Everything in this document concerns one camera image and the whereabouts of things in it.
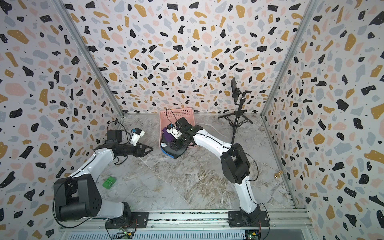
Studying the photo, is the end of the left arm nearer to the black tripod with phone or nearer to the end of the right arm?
the end of the right arm

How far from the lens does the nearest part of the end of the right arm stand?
68 centimetres

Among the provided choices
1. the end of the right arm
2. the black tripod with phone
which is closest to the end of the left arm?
the end of the right arm
